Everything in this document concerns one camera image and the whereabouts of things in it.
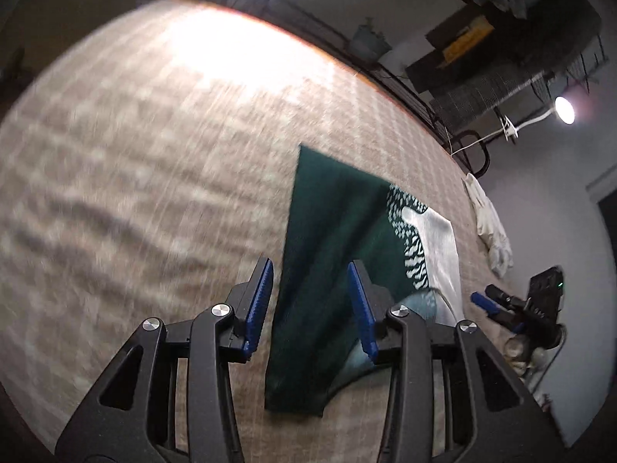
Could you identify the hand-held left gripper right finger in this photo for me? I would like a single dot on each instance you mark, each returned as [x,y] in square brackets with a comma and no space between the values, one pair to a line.
[360,308]

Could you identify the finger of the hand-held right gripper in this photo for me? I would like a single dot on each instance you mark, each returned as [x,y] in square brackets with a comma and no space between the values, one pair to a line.
[516,325]
[482,301]

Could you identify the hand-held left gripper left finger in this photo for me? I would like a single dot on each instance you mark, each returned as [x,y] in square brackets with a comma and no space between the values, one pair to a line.
[258,299]

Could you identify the green and white printed t-shirt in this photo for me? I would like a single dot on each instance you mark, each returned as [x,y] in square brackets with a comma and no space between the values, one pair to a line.
[328,251]

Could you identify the person's right hand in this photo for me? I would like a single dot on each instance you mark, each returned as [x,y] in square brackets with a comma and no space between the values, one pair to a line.
[523,354]

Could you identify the white folded garment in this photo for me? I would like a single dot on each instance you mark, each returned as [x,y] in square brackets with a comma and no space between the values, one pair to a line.
[487,217]

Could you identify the beige checked blanket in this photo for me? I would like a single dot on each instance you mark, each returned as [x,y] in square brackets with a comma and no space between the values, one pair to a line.
[144,154]

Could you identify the white clip lamp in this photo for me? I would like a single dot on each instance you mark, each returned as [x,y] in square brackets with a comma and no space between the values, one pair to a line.
[564,109]

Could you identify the yellow hanging garment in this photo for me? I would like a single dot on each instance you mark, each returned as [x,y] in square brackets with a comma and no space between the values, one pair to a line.
[465,38]

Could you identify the black metal bed rail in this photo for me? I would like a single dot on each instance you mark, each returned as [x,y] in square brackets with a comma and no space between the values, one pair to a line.
[484,154]

